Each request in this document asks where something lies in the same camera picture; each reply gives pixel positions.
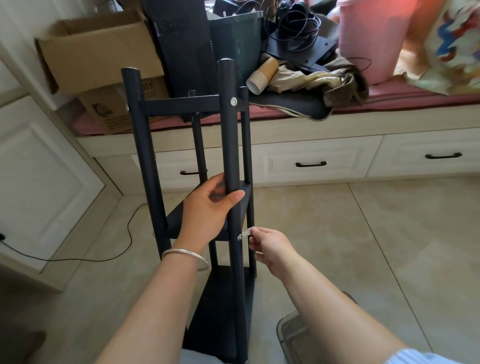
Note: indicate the person's right hand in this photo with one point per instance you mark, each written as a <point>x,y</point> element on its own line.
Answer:
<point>275,251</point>

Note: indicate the person's left hand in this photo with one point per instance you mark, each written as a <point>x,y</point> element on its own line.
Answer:
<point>202,221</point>

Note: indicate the person's right fingers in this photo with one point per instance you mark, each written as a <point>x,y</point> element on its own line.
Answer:
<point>259,240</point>

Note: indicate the person's left thumb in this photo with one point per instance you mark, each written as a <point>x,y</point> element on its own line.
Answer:
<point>231,202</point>

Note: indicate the small silver hex key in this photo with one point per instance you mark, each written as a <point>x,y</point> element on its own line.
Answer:
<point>246,234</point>

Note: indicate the black metal shelf rack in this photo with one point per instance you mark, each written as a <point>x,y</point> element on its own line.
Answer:
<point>228,112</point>

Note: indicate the person's right forearm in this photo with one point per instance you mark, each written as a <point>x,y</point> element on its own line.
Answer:
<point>330,318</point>

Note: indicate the person's left forearm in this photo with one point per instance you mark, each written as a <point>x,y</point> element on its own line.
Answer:
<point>157,311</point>

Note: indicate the white drawer front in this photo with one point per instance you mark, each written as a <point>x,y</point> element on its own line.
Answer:
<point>423,148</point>
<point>337,157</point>
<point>172,165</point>

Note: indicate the white bed base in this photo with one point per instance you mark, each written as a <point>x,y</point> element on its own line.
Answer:
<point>300,129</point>

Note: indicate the clear plastic container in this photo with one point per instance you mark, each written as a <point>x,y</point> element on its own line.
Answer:
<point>296,337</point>

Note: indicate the black cloth bag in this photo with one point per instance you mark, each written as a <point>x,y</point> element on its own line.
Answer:
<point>292,105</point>

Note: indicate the stack of brown paper cups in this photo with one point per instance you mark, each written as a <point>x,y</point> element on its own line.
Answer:
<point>260,77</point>

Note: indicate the beige crumpled garment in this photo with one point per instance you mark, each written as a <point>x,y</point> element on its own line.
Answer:
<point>318,80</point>

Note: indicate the printed brown cardboard box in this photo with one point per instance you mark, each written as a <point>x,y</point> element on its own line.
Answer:
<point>112,108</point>

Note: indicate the black computer tower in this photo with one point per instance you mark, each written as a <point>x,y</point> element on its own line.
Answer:
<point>183,48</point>

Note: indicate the dark grey plastic bin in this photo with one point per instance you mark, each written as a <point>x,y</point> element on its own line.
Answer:
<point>236,37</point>

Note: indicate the black flat metal plate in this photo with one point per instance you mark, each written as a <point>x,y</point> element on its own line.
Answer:
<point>300,48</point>

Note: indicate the white panelled cabinet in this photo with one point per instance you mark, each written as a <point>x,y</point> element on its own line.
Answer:
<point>41,180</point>

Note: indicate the open brown cardboard box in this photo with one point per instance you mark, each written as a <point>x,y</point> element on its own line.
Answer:
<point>101,52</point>

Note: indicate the light blue striped sleeve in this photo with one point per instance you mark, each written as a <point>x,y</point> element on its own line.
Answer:
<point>423,358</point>

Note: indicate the pink mattress sheet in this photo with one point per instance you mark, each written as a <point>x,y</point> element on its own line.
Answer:
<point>405,97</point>

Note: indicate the pink rolled blanket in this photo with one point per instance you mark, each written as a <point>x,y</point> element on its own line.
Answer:
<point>371,37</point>

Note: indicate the colourful printed quilt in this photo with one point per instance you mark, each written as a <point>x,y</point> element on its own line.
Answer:
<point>446,45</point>

